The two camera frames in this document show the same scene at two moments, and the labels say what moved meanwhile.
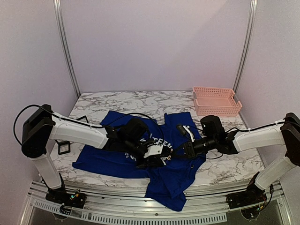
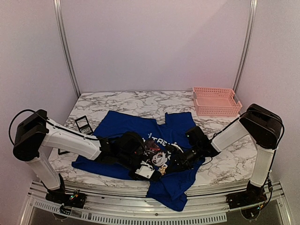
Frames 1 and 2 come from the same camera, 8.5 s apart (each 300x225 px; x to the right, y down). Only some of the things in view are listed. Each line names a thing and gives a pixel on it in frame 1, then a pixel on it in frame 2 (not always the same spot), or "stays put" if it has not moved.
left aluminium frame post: (57, 6) stays put
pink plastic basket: (216, 101) stays put
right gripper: (188, 149) to (179, 161)
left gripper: (151, 161) to (133, 177)
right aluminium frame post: (249, 29) stays put
